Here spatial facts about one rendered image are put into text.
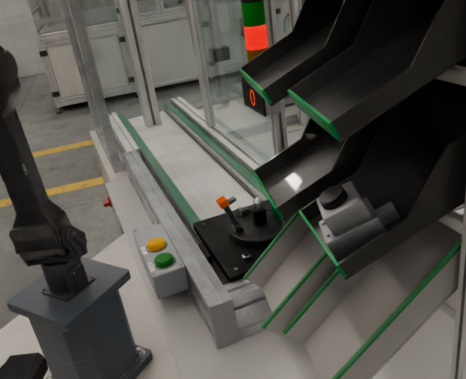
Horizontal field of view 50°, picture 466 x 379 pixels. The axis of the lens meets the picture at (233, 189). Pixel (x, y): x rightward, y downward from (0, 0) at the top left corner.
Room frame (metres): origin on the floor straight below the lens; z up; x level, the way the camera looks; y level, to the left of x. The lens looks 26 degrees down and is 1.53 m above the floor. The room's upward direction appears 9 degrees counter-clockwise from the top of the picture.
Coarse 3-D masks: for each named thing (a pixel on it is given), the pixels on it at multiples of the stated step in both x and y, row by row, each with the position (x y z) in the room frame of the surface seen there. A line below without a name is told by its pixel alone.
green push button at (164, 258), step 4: (156, 256) 0.87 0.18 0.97; (160, 256) 0.87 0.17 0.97; (164, 256) 0.87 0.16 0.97; (168, 256) 0.87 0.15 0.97; (172, 256) 0.87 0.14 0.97; (156, 260) 0.86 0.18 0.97; (160, 260) 0.86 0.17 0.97; (164, 260) 0.85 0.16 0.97; (168, 260) 0.85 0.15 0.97; (172, 260) 0.86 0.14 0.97; (156, 264) 0.85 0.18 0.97; (160, 264) 0.85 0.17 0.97; (164, 264) 0.85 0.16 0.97; (168, 264) 0.85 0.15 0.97
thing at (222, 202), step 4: (224, 196) 0.90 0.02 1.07; (232, 196) 0.91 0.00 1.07; (216, 200) 0.90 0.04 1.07; (220, 200) 0.89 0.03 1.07; (224, 200) 0.88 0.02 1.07; (228, 200) 0.90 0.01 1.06; (232, 200) 0.89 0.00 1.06; (236, 200) 0.90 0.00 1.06; (220, 204) 0.88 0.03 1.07; (224, 204) 0.88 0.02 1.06; (228, 204) 0.89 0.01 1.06; (224, 208) 0.89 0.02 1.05; (228, 208) 0.89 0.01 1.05; (228, 212) 0.89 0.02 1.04; (232, 212) 0.89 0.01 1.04; (228, 216) 0.89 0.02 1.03; (232, 216) 0.89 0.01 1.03; (232, 220) 0.89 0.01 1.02; (236, 220) 0.89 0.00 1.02; (236, 224) 0.89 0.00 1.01; (240, 224) 0.90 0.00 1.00
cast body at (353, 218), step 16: (336, 192) 0.47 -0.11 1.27; (352, 192) 0.47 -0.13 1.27; (320, 208) 0.48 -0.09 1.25; (336, 208) 0.46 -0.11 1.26; (352, 208) 0.46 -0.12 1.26; (368, 208) 0.48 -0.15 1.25; (384, 208) 0.48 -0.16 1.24; (320, 224) 0.49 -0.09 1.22; (336, 224) 0.46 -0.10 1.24; (352, 224) 0.46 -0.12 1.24; (368, 224) 0.46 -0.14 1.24; (384, 224) 0.47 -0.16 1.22; (336, 240) 0.46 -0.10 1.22; (352, 240) 0.46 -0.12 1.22; (368, 240) 0.46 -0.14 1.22; (336, 256) 0.46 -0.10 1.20
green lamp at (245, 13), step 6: (246, 6) 1.11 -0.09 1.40; (252, 6) 1.11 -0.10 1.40; (258, 6) 1.11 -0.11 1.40; (246, 12) 1.12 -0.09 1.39; (252, 12) 1.11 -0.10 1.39; (258, 12) 1.11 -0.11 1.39; (264, 12) 1.12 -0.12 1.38; (246, 18) 1.12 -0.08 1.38; (252, 18) 1.11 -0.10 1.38; (258, 18) 1.11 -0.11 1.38; (264, 18) 1.12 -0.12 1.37; (246, 24) 1.12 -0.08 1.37; (252, 24) 1.11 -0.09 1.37; (258, 24) 1.11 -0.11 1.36
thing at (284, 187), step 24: (312, 120) 0.71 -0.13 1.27; (312, 144) 0.71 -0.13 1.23; (336, 144) 0.68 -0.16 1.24; (360, 144) 0.59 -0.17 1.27; (264, 168) 0.70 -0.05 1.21; (288, 168) 0.69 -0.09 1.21; (312, 168) 0.65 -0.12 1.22; (336, 168) 0.59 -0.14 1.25; (288, 192) 0.63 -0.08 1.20; (312, 192) 0.58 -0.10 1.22; (288, 216) 0.58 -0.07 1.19
